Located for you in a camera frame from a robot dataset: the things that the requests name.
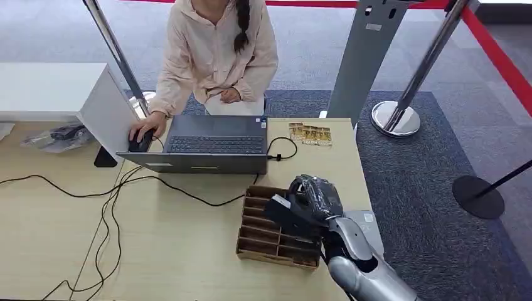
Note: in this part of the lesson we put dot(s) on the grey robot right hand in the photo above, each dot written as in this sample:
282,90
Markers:
318,199

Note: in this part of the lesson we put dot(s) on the person's left hand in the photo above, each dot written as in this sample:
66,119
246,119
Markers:
230,95

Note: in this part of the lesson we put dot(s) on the person's right hand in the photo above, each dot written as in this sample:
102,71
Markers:
149,122

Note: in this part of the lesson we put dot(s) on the black computer mouse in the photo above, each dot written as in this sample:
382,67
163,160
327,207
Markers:
141,143

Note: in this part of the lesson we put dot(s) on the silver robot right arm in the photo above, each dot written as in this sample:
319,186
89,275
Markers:
374,278

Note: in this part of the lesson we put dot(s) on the person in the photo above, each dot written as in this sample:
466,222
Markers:
208,54

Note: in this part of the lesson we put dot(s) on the dark grey laptop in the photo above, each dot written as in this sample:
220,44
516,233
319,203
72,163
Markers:
216,145

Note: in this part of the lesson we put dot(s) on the black wedge stand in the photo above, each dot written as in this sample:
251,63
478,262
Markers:
104,159

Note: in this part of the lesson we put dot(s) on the grey flat plate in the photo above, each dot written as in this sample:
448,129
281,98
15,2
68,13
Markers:
370,228

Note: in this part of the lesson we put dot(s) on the wooden card box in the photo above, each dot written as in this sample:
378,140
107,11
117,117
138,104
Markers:
262,237

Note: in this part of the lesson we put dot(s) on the clear plastic bag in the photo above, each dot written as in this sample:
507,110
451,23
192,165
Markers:
58,138

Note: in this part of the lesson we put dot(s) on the white cabinet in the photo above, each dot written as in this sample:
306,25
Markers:
54,89

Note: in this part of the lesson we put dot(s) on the dark blue rug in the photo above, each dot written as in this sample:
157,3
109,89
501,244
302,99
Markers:
449,166

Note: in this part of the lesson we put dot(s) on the grey kiosk column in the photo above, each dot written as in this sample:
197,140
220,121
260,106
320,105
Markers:
363,54

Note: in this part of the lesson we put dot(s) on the white plastic scrap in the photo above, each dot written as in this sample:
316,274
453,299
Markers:
5,129

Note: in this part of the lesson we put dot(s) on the black round base stand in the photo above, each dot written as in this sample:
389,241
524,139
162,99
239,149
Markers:
478,197

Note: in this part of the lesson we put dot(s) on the red barrier belt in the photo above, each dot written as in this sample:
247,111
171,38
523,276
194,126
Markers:
498,56

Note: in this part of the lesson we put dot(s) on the chrome stanchion post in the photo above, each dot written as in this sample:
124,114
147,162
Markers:
424,62
118,56

